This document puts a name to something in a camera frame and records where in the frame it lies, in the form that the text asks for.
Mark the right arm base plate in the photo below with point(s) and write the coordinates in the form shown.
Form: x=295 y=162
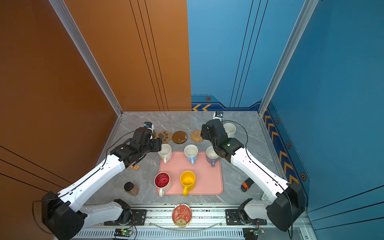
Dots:
x=233 y=218

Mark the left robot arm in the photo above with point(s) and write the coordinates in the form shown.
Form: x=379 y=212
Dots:
x=64 y=213

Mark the red mug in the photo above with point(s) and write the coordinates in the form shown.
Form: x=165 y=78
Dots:
x=163 y=183

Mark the right circuit board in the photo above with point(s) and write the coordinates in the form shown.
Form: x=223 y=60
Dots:
x=252 y=233

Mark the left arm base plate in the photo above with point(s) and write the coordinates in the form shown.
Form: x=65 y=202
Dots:
x=128 y=218

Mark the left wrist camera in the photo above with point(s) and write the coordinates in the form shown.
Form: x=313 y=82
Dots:
x=149 y=125

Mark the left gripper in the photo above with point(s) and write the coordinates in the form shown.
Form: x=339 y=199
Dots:
x=157 y=143

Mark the aluminium front rail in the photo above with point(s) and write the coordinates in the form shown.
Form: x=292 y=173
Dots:
x=206 y=224

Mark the glossy dark brown coaster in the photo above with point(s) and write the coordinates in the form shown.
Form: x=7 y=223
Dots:
x=179 y=137

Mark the brown spice jar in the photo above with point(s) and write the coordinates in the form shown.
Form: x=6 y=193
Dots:
x=131 y=189

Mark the paw print cork coaster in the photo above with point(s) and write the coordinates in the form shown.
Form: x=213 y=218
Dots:
x=165 y=136

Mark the pink tray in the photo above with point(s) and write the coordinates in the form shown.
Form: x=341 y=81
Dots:
x=209 y=180

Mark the light blue mug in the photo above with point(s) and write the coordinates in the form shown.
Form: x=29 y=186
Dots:
x=191 y=153

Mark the white mug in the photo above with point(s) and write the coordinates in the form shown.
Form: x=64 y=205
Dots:
x=230 y=129

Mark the black orange utility knife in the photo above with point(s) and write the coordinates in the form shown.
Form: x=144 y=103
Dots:
x=247 y=184

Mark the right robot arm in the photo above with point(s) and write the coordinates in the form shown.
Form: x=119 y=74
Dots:
x=286 y=200

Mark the cream mug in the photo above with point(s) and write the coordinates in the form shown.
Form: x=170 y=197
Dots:
x=165 y=153

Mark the left green circuit board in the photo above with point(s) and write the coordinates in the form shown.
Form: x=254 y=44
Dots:
x=123 y=233

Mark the purple mug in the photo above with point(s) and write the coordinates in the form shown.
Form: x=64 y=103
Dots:
x=211 y=156

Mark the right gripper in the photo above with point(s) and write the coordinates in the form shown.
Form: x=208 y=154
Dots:
x=205 y=131

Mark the yellow mug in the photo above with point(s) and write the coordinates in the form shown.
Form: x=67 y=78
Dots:
x=188 y=180

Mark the woven rattan coaster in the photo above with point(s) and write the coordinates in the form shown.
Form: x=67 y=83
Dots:
x=196 y=136

